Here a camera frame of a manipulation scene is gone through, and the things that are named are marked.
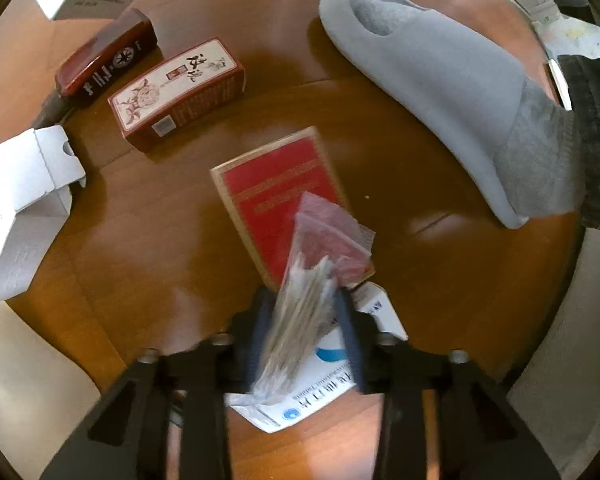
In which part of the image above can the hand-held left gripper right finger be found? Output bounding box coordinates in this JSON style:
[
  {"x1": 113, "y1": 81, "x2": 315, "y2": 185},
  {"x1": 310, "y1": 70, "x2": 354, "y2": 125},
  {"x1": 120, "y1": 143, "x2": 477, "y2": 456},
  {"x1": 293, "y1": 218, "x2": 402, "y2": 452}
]
[{"x1": 334, "y1": 289, "x2": 561, "y2": 480}]

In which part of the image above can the person's right grey slipper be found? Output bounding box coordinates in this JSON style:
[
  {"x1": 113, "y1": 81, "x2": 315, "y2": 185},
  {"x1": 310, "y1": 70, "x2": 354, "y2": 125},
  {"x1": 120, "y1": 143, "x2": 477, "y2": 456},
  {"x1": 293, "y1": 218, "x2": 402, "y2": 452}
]
[{"x1": 318, "y1": 0, "x2": 537, "y2": 230}]

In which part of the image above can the red white patterned box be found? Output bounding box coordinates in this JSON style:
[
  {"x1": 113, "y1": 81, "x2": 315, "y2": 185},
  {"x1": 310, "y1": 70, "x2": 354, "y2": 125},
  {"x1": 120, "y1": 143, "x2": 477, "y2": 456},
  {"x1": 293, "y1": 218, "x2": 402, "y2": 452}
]
[{"x1": 107, "y1": 36, "x2": 247, "y2": 154}]

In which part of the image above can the dark red glossy box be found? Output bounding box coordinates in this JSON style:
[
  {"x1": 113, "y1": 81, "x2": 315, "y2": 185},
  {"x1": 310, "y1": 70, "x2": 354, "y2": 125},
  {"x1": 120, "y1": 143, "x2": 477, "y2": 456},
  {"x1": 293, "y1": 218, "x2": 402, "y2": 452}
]
[{"x1": 54, "y1": 8, "x2": 160, "y2": 109}]

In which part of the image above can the red flat box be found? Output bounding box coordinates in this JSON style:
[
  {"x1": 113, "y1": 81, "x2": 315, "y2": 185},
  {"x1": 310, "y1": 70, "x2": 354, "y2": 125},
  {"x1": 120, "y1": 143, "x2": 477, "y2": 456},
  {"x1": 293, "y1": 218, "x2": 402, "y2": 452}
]
[{"x1": 209, "y1": 126, "x2": 376, "y2": 291}]

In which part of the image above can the white open cardboard box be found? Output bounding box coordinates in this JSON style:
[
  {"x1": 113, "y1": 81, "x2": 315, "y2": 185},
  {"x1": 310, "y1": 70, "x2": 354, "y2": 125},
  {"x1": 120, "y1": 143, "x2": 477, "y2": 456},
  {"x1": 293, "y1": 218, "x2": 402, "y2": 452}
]
[{"x1": 0, "y1": 124, "x2": 87, "y2": 308}]

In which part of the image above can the clear zip plastic bag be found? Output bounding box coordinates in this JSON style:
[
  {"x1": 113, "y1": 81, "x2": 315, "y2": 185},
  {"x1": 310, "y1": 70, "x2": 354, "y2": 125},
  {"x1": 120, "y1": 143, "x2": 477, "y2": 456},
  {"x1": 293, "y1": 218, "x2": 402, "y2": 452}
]
[{"x1": 252, "y1": 191, "x2": 376, "y2": 402}]

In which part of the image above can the white blue medicine box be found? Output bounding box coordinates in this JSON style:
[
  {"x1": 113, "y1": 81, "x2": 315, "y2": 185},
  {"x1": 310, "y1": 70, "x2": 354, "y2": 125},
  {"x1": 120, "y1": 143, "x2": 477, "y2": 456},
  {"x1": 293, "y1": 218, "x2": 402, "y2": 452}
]
[{"x1": 224, "y1": 282, "x2": 410, "y2": 435}]

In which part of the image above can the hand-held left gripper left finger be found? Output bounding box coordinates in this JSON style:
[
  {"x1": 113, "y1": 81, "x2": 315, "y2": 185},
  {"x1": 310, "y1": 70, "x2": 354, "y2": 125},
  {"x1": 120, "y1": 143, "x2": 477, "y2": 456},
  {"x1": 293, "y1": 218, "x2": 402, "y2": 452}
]
[{"x1": 40, "y1": 287, "x2": 277, "y2": 480}]

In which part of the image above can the square beige trash bin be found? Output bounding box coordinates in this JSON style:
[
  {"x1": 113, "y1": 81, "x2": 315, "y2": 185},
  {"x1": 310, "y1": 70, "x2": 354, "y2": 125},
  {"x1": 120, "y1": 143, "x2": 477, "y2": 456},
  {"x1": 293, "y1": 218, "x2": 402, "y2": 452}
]
[{"x1": 0, "y1": 304, "x2": 104, "y2": 480}]

